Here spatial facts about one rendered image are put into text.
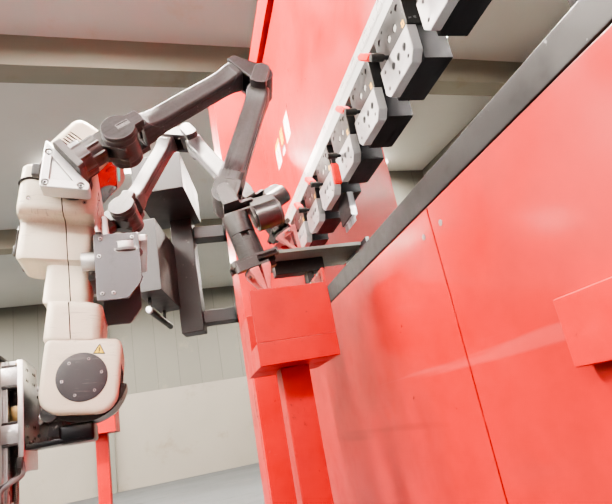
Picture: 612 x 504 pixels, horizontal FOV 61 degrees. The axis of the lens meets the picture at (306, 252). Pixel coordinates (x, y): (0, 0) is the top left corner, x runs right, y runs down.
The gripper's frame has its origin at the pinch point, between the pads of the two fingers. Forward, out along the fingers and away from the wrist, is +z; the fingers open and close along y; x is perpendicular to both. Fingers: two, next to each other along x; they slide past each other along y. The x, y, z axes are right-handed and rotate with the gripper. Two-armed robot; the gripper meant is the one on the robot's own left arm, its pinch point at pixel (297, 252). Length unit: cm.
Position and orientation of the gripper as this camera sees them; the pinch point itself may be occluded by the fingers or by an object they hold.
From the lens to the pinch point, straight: 154.1
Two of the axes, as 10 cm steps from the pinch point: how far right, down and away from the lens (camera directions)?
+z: 6.5, 7.5, -1.4
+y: -2.0, 3.5, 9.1
